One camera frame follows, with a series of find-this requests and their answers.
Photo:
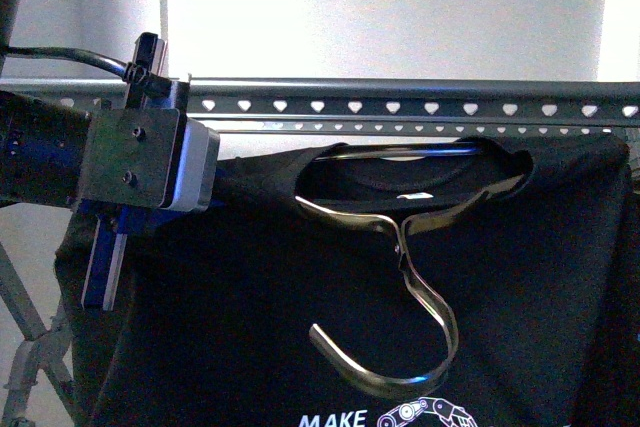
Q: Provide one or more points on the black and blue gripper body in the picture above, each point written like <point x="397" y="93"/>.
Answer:
<point x="144" y="164"/>

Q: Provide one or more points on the silver metal clothes hanger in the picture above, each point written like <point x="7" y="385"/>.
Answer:
<point x="432" y="302"/>

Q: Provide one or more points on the black printed t-shirt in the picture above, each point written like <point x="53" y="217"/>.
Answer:
<point x="212" y="320"/>

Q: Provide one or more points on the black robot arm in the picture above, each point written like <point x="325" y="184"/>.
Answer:
<point x="42" y="144"/>

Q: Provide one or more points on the grey metal clothes rack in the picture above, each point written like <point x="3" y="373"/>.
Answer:
<point x="394" y="120"/>

